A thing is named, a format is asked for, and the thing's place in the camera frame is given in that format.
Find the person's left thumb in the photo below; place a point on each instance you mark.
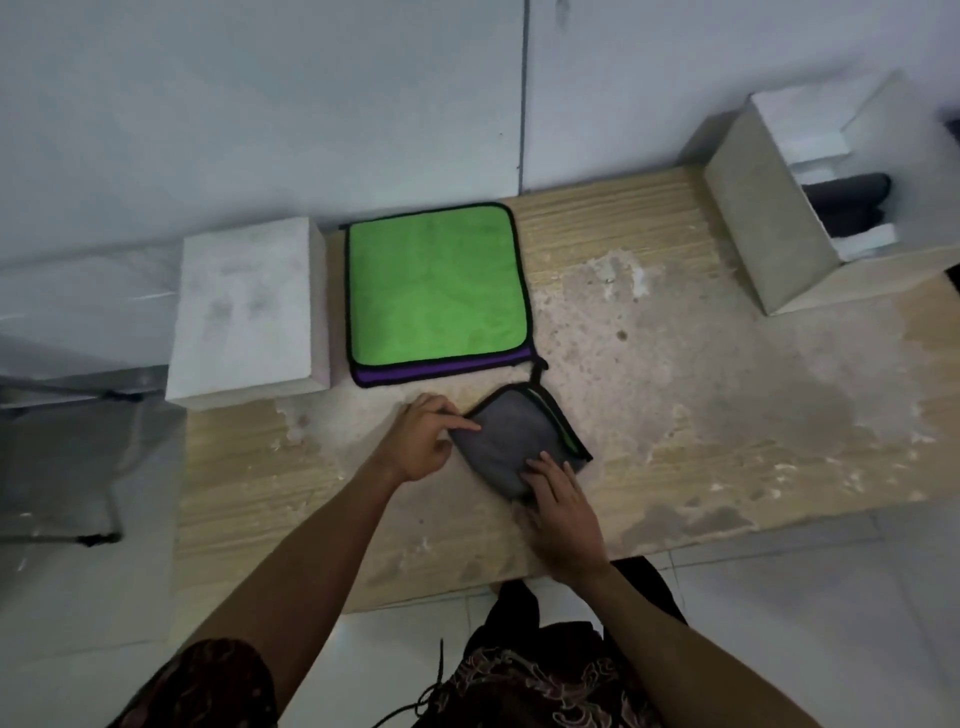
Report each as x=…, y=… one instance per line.
x=442, y=445

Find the green microfibre cloth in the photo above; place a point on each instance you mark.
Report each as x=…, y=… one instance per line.
x=435, y=281

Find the dark rolled cloth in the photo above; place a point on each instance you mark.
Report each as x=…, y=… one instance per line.
x=844, y=199

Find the person's right forearm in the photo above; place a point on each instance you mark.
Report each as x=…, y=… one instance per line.
x=675, y=645

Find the person's left hand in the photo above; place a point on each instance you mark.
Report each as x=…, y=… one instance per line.
x=416, y=442

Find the white rectangular block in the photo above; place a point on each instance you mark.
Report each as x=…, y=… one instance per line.
x=244, y=307

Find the open white box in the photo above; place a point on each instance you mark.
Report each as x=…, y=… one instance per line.
x=772, y=217

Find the person's right thumb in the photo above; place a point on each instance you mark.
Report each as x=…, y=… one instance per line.
x=527, y=521

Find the purple microfibre cloth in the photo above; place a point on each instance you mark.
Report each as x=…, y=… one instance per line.
x=420, y=373

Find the grey metal frame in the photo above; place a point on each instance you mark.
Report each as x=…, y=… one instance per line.
x=60, y=390

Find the black trousers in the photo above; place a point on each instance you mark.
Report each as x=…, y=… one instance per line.
x=517, y=607

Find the grey microfibre cloth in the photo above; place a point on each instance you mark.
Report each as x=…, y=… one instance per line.
x=510, y=435

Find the person's right hand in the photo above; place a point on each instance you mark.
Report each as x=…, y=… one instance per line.
x=566, y=525

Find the person's left forearm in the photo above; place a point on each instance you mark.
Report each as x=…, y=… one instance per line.
x=300, y=577

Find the white foam piece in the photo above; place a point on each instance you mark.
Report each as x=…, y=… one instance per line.
x=870, y=241
x=817, y=148

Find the dark patterned shirt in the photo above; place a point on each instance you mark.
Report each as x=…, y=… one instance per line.
x=540, y=690

